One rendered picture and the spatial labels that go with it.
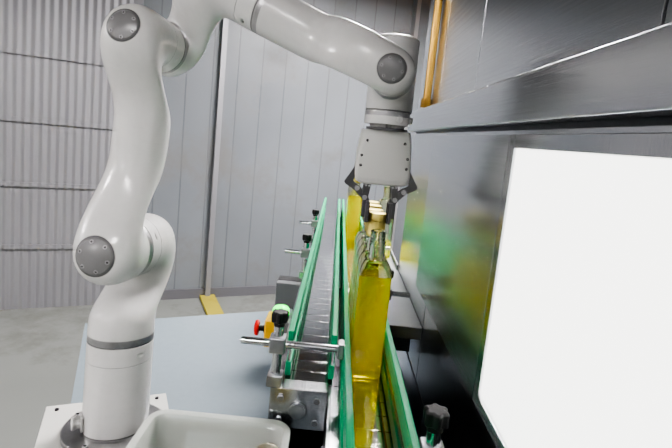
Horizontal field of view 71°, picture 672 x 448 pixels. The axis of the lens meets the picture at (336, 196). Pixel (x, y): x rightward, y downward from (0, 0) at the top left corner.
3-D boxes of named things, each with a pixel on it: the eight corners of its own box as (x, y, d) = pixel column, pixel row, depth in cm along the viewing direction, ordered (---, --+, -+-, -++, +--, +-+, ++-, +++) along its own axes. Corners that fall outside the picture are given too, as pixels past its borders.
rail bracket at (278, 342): (339, 395, 76) (347, 321, 74) (236, 384, 76) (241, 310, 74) (339, 385, 79) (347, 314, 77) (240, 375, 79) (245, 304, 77)
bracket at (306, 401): (324, 434, 77) (328, 394, 76) (266, 428, 77) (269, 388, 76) (324, 421, 80) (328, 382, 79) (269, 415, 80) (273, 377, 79)
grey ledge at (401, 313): (417, 367, 110) (423, 320, 108) (380, 363, 110) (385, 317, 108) (382, 260, 204) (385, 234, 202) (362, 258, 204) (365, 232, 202)
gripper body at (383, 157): (412, 126, 89) (405, 184, 91) (358, 121, 89) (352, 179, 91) (418, 125, 82) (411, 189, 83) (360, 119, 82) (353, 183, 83)
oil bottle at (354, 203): (357, 241, 192) (365, 173, 188) (343, 240, 192) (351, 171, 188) (357, 238, 197) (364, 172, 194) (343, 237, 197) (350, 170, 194)
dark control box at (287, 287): (299, 311, 146) (302, 284, 145) (274, 308, 146) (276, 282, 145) (301, 301, 154) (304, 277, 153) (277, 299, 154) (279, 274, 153)
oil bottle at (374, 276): (380, 380, 83) (394, 262, 80) (348, 377, 83) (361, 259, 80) (377, 365, 88) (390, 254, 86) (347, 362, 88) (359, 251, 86)
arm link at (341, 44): (256, -38, 74) (427, 53, 72) (281, -7, 90) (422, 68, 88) (231, 15, 75) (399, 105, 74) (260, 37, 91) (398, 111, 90)
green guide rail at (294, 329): (290, 375, 80) (294, 331, 79) (284, 375, 80) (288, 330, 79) (325, 212, 254) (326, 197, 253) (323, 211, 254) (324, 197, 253)
